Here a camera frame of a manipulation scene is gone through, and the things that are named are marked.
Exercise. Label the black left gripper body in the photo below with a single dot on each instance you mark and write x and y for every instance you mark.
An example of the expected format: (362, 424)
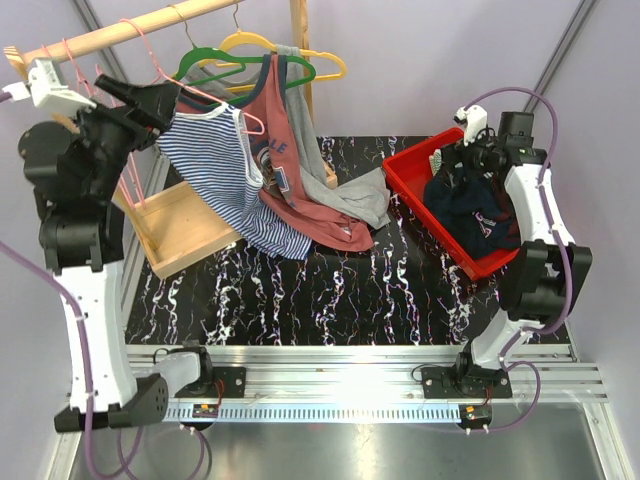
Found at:
(113, 133)

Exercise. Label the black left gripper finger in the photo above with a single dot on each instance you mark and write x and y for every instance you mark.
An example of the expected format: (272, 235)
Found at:
(125, 92)
(152, 108)

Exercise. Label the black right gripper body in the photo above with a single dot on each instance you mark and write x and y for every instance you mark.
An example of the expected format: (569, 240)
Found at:
(476, 158)

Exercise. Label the green striped tank top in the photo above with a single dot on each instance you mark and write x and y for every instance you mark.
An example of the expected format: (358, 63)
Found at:
(436, 162)

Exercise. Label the navy maroon tank top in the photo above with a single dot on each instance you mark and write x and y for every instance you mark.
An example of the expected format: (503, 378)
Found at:
(475, 210)

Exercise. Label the blue striped tank top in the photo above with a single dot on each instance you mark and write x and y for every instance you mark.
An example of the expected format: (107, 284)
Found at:
(212, 154)

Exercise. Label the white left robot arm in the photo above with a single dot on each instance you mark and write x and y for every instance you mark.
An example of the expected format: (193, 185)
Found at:
(74, 172)

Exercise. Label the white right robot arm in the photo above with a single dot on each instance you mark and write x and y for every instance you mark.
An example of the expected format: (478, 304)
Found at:
(542, 284)

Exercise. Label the green hanger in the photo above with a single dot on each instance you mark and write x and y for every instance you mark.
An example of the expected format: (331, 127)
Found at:
(202, 56)

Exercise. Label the salmon pink tank top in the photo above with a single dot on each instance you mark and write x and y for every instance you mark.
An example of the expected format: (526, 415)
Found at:
(276, 154)

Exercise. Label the red plastic bin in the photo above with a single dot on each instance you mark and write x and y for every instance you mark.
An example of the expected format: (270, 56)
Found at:
(407, 173)

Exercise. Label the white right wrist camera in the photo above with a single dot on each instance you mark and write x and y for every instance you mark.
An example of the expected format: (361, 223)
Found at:
(473, 119)

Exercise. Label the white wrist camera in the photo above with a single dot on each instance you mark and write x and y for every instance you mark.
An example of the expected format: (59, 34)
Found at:
(47, 88)
(473, 119)

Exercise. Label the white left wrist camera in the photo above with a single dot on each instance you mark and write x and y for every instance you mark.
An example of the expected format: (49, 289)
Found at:
(47, 88)

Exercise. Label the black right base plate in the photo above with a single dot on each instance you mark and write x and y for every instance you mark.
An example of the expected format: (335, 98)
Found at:
(440, 382)

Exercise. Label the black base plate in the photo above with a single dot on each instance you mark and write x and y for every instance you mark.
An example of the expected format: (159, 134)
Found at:
(229, 381)
(440, 382)

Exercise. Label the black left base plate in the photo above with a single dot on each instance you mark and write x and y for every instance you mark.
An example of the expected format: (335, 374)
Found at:
(229, 381)

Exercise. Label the aluminium mounting rail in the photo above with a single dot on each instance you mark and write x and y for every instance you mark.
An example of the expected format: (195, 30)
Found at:
(360, 413)

